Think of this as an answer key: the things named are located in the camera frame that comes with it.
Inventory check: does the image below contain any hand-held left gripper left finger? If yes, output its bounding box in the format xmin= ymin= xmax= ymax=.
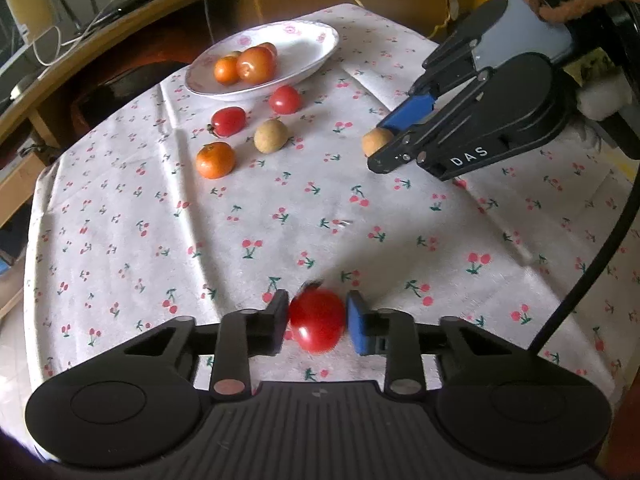
xmin=120 ymin=289 xmax=291 ymax=402

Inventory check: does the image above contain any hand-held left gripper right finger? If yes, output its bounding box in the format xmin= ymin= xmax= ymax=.
xmin=346 ymin=289 xmax=527 ymax=402

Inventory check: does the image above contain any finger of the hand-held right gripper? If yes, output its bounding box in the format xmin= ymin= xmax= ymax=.
xmin=367 ymin=85 xmax=507 ymax=182
xmin=377 ymin=0 xmax=509 ymax=134

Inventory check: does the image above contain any red cherry tomato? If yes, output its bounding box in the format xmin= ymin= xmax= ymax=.
xmin=289 ymin=287 xmax=347 ymax=354
xmin=268 ymin=85 xmax=302 ymax=115

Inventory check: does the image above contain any white floral bowl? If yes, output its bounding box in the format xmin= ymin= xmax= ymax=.
xmin=184 ymin=20 xmax=340 ymax=99

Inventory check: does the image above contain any large red tomato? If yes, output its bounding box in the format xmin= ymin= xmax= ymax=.
xmin=236 ymin=46 xmax=277 ymax=86

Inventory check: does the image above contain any white fluffy cloth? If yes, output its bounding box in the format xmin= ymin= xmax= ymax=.
xmin=577 ymin=77 xmax=633 ymax=121

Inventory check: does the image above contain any cherry print tablecloth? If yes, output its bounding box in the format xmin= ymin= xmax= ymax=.
xmin=22 ymin=4 xmax=638 ymax=411

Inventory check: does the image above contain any beige round potato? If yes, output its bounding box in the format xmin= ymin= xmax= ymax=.
xmin=253 ymin=119 xmax=289 ymax=153

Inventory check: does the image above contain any cherry tomato with stem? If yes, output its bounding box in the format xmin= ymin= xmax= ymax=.
xmin=207 ymin=106 xmax=247 ymax=137

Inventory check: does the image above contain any small white device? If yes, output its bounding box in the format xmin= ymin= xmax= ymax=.
xmin=10 ymin=77 xmax=39 ymax=102

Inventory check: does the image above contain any black cable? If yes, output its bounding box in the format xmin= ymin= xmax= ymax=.
xmin=529 ymin=175 xmax=640 ymax=357

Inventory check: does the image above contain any thick white cable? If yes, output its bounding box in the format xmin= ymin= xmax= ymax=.
xmin=31 ymin=10 xmax=126 ymax=67

